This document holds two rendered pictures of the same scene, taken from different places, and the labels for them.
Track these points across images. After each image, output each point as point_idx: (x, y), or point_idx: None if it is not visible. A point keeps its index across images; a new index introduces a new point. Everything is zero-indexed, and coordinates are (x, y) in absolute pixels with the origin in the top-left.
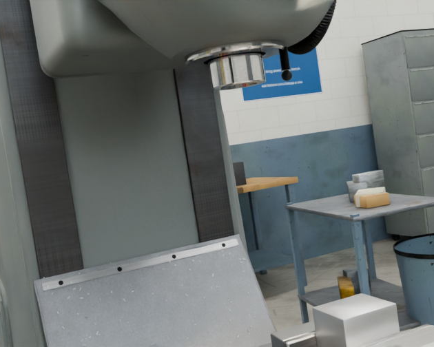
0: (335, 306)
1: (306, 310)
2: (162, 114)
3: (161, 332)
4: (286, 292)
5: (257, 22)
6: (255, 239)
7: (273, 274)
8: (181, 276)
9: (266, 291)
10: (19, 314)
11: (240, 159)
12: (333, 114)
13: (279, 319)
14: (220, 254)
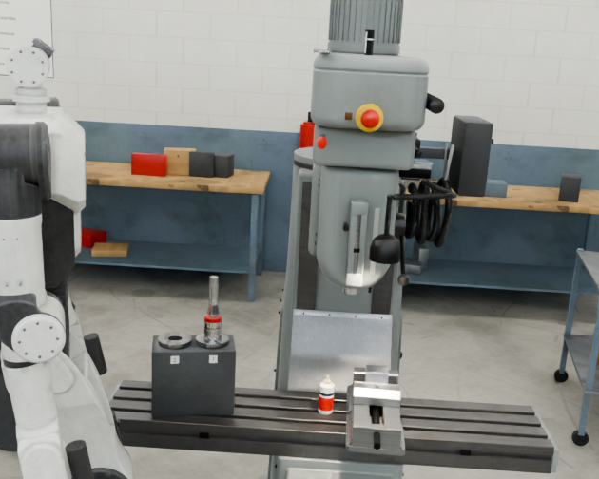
0: (372, 367)
1: (567, 350)
2: None
3: (338, 347)
4: (586, 322)
5: (345, 287)
6: None
7: (589, 297)
8: (356, 326)
9: (566, 314)
10: (285, 318)
11: (593, 166)
12: None
13: (554, 347)
14: (377, 321)
